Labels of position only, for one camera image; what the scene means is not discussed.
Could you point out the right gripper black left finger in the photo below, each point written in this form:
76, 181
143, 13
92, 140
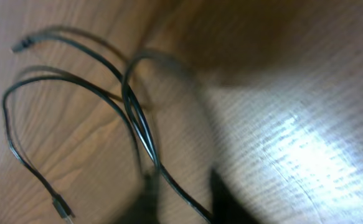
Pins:
144, 210

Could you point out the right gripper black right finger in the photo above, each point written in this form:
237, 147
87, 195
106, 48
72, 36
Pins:
225, 207

